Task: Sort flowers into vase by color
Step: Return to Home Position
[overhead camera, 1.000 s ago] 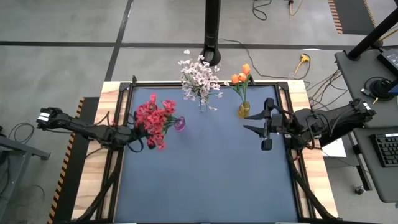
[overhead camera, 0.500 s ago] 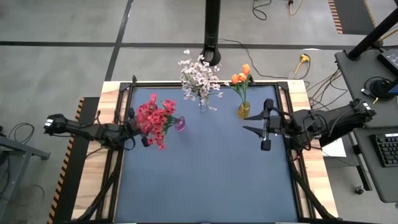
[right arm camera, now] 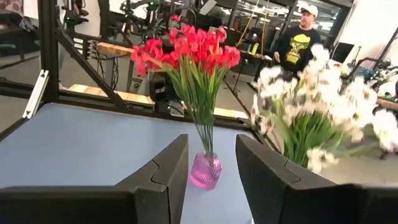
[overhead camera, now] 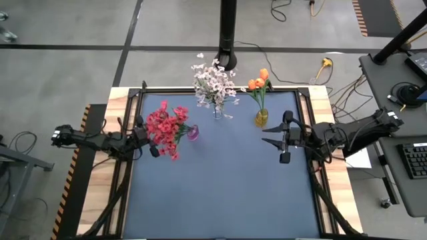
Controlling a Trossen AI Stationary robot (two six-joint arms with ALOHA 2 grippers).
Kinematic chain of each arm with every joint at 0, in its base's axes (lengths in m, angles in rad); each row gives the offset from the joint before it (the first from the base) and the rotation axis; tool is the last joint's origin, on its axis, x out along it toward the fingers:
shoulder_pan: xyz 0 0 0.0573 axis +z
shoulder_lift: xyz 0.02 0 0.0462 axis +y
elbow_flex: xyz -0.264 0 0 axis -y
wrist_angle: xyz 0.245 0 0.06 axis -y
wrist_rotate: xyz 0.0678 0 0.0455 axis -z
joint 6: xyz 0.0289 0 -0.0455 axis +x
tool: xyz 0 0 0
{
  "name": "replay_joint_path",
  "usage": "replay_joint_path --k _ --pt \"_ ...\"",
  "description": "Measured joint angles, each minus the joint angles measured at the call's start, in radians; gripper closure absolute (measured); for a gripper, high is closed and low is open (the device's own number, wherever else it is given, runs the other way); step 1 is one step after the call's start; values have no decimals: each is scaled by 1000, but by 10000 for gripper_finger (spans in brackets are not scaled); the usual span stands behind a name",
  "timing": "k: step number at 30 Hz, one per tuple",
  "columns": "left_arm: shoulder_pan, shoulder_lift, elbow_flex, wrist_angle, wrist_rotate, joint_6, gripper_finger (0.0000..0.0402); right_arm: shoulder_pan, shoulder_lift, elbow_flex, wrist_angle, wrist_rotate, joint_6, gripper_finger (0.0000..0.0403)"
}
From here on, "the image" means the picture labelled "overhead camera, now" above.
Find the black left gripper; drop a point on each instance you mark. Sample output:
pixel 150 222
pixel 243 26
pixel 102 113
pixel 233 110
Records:
pixel 141 135

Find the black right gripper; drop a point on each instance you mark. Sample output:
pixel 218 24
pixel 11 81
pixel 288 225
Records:
pixel 293 136

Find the purple glass vase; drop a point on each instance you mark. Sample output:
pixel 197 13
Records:
pixel 193 132

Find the orange artificial tulip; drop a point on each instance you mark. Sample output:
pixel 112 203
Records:
pixel 259 82
pixel 263 73
pixel 251 84

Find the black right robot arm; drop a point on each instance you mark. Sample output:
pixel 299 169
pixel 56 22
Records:
pixel 353 131

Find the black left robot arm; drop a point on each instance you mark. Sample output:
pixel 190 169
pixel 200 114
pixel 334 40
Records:
pixel 93 140

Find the yellow glass vase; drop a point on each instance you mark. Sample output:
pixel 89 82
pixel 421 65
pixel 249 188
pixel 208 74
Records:
pixel 262 117

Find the clear glass vase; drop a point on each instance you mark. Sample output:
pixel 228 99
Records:
pixel 217 113

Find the white paper sheet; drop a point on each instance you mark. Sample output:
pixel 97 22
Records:
pixel 360 160

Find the yellow power plug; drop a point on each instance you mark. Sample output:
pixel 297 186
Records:
pixel 327 62

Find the black hazard-edged floor mat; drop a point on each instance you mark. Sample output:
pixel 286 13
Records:
pixel 71 206
pixel 377 16

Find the grey desk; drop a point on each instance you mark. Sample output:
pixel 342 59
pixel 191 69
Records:
pixel 383 76
pixel 410 193

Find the black desk leg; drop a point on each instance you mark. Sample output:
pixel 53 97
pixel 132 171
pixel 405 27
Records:
pixel 391 186

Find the black caster wheel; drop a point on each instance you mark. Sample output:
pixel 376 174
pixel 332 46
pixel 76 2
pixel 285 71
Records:
pixel 385 203

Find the black round stand base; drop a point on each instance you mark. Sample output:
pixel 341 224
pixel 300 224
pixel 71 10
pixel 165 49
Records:
pixel 408 96

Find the black keyboard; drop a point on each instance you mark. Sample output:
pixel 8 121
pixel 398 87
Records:
pixel 413 161

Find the black diagonal pole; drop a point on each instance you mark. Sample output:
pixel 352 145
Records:
pixel 400 36

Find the black laptop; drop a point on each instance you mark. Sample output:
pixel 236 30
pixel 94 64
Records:
pixel 418 65

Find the person's foot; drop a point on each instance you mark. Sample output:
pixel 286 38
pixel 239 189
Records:
pixel 8 36

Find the black metal table frame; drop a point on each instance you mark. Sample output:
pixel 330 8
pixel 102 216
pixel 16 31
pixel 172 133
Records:
pixel 243 89

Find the black diagonal frame strut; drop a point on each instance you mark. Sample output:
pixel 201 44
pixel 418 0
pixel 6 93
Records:
pixel 100 215
pixel 337 210

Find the black round post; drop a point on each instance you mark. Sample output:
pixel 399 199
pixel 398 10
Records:
pixel 227 33

